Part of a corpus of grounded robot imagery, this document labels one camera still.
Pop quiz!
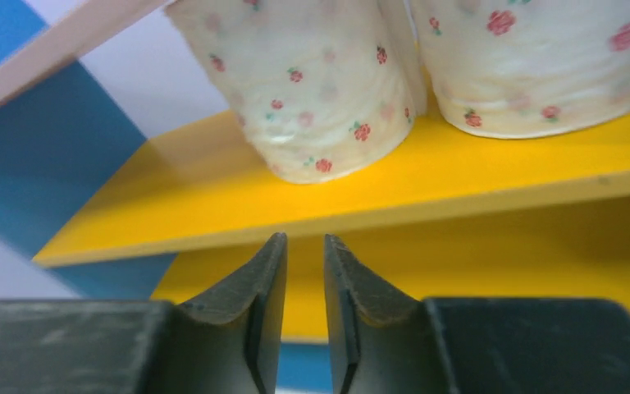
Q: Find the blue pink yellow shelf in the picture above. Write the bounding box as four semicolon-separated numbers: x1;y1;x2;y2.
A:
0;0;630;394

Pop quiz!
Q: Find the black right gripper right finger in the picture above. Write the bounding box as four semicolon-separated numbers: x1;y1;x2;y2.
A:
323;235;457;393

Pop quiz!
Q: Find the white floral paper roll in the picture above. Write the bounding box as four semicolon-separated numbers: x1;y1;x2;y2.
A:
164;0;427;184
410;0;630;139

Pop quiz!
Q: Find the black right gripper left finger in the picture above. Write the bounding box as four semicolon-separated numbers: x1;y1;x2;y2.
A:
146;233;287;393

